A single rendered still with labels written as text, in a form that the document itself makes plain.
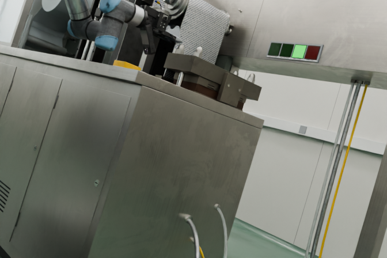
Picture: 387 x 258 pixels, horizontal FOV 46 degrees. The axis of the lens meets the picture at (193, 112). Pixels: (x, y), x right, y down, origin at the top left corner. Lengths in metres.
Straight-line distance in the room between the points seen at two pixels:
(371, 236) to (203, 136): 0.67
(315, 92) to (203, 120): 3.02
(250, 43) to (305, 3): 0.29
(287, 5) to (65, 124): 1.00
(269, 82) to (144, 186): 3.53
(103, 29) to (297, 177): 3.16
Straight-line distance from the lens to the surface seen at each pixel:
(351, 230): 4.17
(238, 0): 2.15
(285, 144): 4.61
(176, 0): 1.88
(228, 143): 1.74
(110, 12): 1.64
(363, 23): 1.74
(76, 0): 1.68
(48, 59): 1.99
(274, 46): 1.90
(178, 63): 1.70
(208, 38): 1.95
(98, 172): 1.52
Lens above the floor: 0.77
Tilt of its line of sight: 2 degrees up
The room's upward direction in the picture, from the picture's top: 17 degrees clockwise
